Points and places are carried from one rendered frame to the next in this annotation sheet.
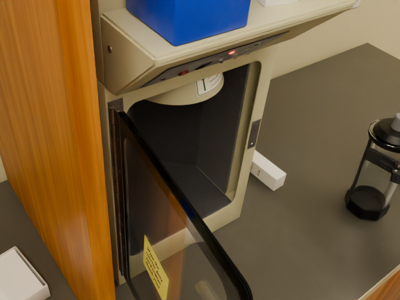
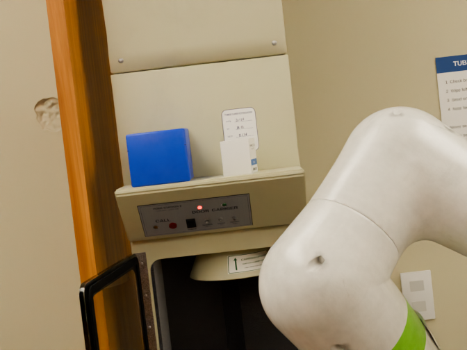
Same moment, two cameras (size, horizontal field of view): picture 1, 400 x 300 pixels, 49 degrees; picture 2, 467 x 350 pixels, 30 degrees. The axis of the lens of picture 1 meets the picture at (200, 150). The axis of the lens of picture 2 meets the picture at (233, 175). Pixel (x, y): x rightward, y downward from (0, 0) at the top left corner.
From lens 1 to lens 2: 1.22 m
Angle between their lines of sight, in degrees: 54
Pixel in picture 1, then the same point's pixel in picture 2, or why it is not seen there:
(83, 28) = (79, 173)
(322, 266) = not seen: outside the picture
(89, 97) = (84, 216)
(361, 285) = not seen: outside the picture
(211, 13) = (155, 169)
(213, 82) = (249, 265)
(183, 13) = (133, 167)
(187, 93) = (219, 270)
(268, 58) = not seen: hidden behind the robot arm
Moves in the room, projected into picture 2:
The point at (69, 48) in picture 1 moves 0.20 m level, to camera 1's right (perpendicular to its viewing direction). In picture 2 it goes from (71, 183) to (151, 178)
